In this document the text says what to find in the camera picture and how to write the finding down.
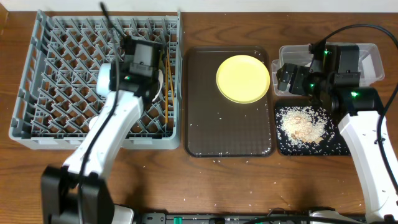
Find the light blue bowl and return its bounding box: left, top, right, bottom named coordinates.
left=96, top=63, right=111, bottom=97

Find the yellow round plate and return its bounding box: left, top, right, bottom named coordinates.
left=216, top=55, right=271, bottom=104

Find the pink white bowl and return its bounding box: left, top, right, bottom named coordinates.
left=152, top=69, right=164, bottom=102

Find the white cup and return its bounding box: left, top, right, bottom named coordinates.
left=88, top=116, right=98, bottom=129

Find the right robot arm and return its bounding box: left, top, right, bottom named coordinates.
left=272, top=42, right=397, bottom=223

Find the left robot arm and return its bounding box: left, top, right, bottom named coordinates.
left=40, top=37, right=165, bottom=223

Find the black waste tray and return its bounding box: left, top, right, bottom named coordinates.
left=274, top=98, right=352, bottom=156

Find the clear plastic bin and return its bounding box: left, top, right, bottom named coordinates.
left=278, top=43, right=385, bottom=82

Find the spilled rice pile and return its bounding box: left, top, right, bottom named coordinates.
left=275, top=106, right=338, bottom=155

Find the grey plastic dish rack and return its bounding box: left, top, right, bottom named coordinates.
left=9, top=11, right=183, bottom=150

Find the dark brown serving tray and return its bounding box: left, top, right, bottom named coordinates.
left=183, top=46, right=275, bottom=157

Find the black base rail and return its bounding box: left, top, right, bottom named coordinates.
left=132, top=208, right=312, bottom=224

